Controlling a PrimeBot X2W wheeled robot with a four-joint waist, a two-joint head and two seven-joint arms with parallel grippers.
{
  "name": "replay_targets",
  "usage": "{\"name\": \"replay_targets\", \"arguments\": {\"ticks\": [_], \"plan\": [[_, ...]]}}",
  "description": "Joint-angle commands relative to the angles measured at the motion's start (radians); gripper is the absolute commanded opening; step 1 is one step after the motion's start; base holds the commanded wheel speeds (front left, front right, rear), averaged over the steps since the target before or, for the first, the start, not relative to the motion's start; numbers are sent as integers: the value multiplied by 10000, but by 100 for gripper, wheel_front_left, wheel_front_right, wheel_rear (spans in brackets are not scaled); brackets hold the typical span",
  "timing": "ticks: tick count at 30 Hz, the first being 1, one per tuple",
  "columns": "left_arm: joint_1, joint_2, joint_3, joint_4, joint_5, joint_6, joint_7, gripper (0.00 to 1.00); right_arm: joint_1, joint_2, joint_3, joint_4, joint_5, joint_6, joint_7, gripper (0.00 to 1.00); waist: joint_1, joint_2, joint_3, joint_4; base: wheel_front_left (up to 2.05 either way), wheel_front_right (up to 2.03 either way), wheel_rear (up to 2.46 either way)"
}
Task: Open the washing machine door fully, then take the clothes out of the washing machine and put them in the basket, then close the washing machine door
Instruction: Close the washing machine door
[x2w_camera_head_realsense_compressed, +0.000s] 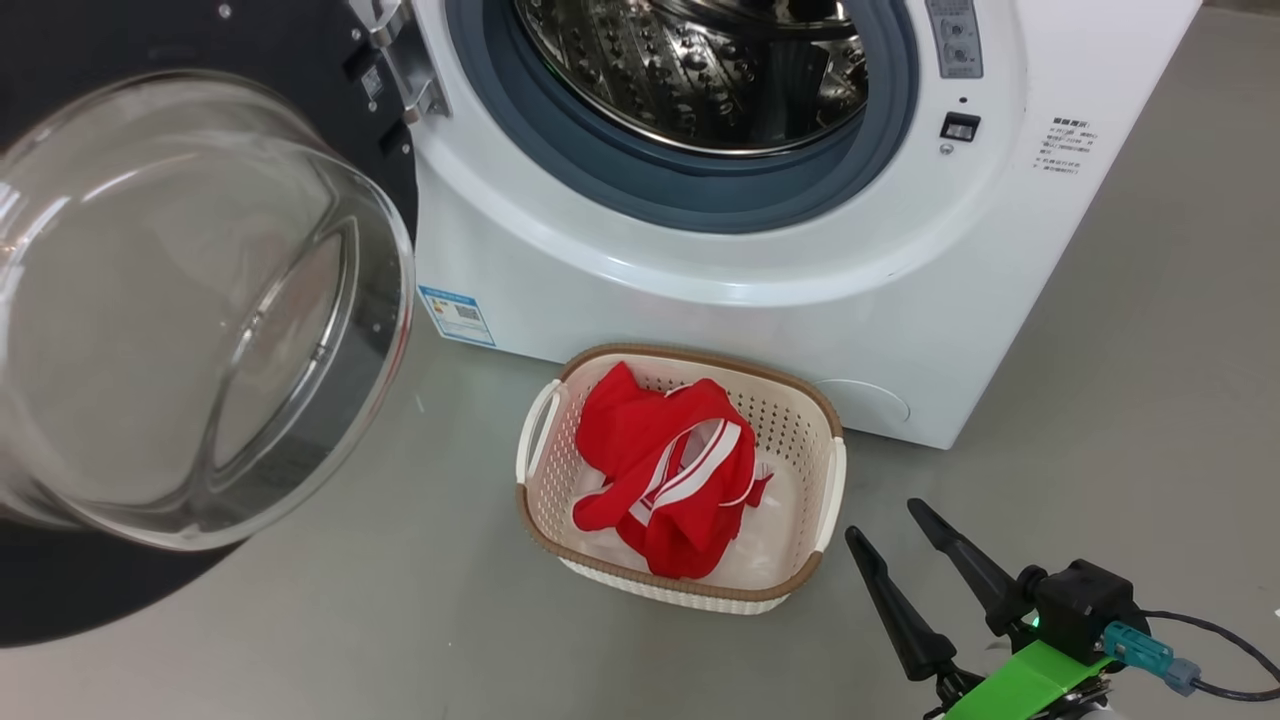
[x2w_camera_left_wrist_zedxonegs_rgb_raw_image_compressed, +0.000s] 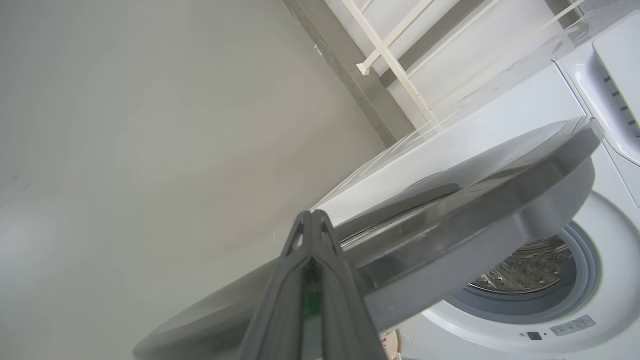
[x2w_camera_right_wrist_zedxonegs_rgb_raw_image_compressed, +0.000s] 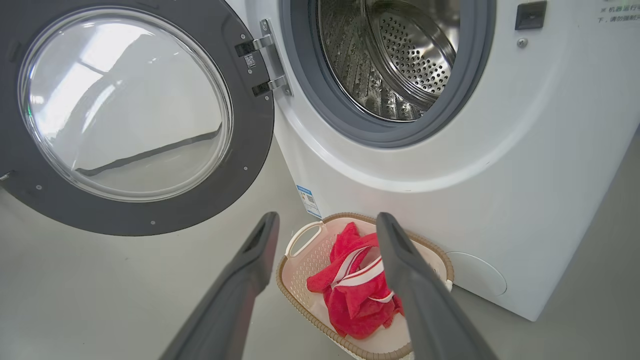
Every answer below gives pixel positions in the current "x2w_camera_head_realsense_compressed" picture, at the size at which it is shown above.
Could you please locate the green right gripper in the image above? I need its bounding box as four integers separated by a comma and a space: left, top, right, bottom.
845, 498, 1121, 720

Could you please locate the red white striped garment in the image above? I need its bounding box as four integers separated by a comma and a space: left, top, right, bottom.
572, 405, 776, 591

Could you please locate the round washing machine glass door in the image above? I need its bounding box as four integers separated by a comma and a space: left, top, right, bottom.
0, 0, 451, 649

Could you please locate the cream perforated laundry basket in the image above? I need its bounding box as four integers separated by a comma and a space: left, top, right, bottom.
515, 343, 848, 615

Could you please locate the white front-load washing machine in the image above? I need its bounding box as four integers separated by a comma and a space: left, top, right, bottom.
405, 0, 1204, 451

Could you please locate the grey rubber door seal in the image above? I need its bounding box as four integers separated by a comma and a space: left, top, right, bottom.
445, 0, 919, 235

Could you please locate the silver door hinge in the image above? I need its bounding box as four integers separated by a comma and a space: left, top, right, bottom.
350, 0, 451, 126

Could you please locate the round filter cover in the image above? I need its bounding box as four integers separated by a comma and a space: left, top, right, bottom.
815, 378, 912, 427

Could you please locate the grey warning sticker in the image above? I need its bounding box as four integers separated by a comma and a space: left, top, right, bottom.
925, 0, 984, 79

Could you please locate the blue energy label sticker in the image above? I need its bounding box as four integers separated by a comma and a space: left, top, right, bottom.
418, 286, 496, 348

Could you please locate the stainless steel drum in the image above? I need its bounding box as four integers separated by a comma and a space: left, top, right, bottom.
513, 0, 869, 159

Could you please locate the teal cable connector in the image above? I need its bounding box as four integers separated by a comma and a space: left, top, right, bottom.
1103, 620, 1202, 697

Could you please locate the thin black cable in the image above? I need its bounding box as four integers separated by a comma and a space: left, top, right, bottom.
1140, 610, 1280, 702

